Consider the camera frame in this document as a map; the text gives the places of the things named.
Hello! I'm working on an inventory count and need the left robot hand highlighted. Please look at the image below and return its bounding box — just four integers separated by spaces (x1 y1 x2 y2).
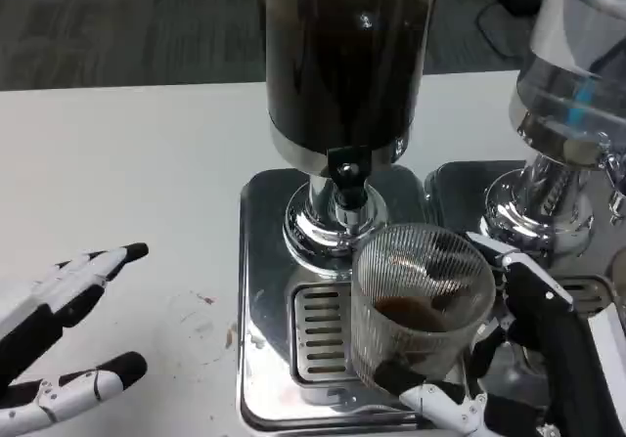
0 241 150 437

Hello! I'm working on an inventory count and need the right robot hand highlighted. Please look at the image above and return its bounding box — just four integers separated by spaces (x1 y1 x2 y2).
374 231 626 437

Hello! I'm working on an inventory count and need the clear ribbed glass cup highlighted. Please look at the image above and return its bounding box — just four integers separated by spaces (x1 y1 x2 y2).
349 221 495 394

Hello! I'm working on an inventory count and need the steel drip grid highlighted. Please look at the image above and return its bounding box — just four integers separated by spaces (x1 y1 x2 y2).
561 275 612 316
291 283 358 384

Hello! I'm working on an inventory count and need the chrome dispenser tap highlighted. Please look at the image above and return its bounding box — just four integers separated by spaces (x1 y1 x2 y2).
599 133 626 226

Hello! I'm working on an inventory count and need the steel drip tray base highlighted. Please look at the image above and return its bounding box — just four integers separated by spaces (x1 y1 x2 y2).
424 160 626 311
237 165 461 432

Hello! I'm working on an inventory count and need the clear drink dispenser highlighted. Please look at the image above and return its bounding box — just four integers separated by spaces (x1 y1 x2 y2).
478 0 626 267

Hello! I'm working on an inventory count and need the black dispenser tap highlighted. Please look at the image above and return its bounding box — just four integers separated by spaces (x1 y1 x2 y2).
326 145 374 236

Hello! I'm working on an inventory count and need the dark drink dispenser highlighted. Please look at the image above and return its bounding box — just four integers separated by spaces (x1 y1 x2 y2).
262 0 440 280

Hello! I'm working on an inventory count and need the black cable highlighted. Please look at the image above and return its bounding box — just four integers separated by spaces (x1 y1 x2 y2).
476 0 522 60

